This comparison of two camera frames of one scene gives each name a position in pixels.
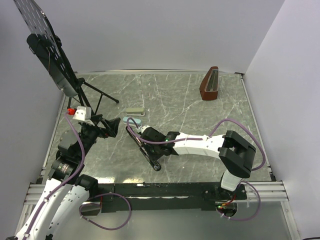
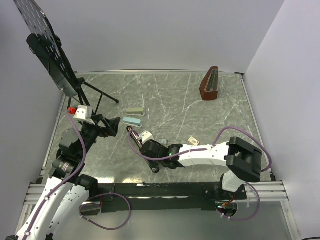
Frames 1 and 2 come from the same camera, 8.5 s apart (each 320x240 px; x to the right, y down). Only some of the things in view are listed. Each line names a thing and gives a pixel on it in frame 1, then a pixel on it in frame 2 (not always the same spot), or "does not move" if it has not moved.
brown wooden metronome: (209, 85) does not move
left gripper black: (112, 125) does not move
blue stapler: (131, 122) does not move
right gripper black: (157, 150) → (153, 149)
